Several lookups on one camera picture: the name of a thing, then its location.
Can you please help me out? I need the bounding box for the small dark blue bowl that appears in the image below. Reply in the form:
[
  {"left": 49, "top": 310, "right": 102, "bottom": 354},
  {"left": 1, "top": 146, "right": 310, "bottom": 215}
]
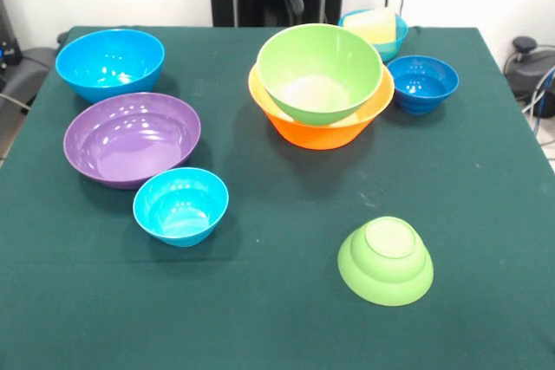
[{"left": 386, "top": 55, "right": 460, "bottom": 115}]

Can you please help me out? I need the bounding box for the dark grey seat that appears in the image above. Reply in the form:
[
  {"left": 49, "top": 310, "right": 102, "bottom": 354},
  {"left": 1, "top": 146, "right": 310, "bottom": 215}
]
[{"left": 0, "top": 46, "right": 60, "bottom": 128}]

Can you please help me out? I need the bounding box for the yellow cup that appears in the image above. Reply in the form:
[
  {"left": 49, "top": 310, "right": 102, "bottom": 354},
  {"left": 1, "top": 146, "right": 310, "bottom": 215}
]
[{"left": 344, "top": 8, "right": 398, "bottom": 44}]

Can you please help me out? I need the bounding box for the dark green tablecloth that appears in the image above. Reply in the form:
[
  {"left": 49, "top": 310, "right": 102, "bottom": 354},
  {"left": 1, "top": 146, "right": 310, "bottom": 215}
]
[{"left": 0, "top": 25, "right": 555, "bottom": 370}]

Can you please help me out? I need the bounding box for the black electronic device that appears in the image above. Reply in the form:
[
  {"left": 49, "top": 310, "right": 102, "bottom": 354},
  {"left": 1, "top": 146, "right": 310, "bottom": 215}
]
[{"left": 0, "top": 0, "right": 23, "bottom": 68}]

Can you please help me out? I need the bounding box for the translucent blue ridged bowl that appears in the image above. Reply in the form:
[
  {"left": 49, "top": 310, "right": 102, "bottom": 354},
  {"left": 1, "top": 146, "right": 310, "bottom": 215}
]
[{"left": 337, "top": 9, "right": 409, "bottom": 63}]

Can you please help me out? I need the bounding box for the large blue bowl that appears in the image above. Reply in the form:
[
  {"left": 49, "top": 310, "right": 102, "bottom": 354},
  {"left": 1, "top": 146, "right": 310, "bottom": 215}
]
[{"left": 55, "top": 28, "right": 167, "bottom": 104}]

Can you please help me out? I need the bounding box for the small light blue bowl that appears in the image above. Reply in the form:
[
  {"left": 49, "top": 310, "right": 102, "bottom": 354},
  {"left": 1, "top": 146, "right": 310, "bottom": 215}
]
[{"left": 132, "top": 166, "right": 230, "bottom": 249}]

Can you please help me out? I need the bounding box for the large green bowl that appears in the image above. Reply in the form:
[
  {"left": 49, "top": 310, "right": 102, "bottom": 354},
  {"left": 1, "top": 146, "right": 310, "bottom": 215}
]
[{"left": 256, "top": 23, "right": 385, "bottom": 127}]

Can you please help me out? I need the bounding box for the large orange bowl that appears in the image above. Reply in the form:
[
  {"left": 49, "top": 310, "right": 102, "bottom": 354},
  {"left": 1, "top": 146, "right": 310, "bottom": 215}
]
[{"left": 247, "top": 62, "right": 396, "bottom": 151}]

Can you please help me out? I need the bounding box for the purple bowl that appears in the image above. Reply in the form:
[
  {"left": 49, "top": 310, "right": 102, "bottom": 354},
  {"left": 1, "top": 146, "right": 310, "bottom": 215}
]
[{"left": 62, "top": 92, "right": 202, "bottom": 191}]

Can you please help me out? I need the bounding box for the small green bowl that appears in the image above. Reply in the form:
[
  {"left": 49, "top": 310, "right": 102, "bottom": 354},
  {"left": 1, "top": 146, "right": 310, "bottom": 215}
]
[{"left": 337, "top": 216, "right": 434, "bottom": 307}]

